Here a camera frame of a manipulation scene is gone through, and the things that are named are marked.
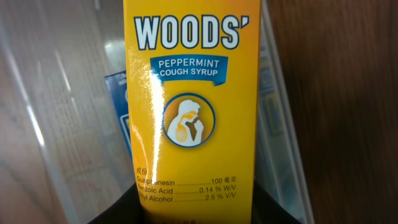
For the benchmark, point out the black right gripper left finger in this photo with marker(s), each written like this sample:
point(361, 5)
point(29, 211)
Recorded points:
point(126, 210)

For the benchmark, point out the blue Kool Fever box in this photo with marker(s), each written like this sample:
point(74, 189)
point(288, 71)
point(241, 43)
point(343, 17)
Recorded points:
point(117, 87)

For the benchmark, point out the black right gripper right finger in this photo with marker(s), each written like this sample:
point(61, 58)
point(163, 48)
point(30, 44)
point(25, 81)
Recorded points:
point(265, 210)

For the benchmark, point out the yellow cough syrup box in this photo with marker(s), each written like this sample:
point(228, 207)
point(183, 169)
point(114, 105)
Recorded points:
point(192, 87)

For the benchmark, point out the clear plastic container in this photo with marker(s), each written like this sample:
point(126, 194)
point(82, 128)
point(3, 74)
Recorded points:
point(63, 155)

